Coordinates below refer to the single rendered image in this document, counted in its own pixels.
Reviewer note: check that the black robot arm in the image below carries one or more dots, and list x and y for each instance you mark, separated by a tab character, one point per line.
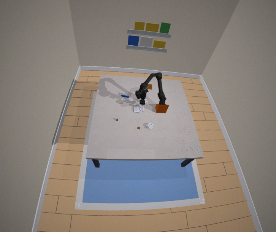
143	90

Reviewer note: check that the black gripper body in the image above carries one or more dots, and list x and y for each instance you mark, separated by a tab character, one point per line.
142	100

